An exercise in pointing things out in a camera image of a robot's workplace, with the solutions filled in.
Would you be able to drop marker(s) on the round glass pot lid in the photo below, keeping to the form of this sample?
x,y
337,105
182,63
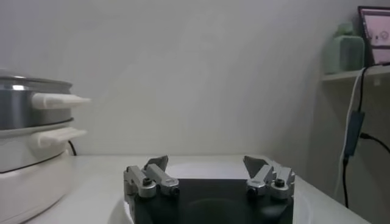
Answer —
x,y
24,79

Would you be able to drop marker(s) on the white shelf table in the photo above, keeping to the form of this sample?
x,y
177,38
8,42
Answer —
x,y
344,76

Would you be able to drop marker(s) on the cream electric cooker base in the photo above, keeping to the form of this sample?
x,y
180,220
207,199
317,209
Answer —
x,y
30,188

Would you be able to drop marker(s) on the large white plate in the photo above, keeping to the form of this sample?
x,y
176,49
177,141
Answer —
x,y
207,170

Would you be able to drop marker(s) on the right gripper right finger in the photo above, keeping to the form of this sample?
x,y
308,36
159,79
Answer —
x,y
262,178

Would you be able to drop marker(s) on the laptop with pink screen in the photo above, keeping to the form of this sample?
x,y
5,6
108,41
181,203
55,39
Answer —
x,y
377,36

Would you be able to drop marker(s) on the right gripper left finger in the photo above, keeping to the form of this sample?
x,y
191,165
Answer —
x,y
158,177

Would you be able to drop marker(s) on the stainless steel steamer basket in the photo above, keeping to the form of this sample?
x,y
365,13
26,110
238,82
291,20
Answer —
x,y
30,106

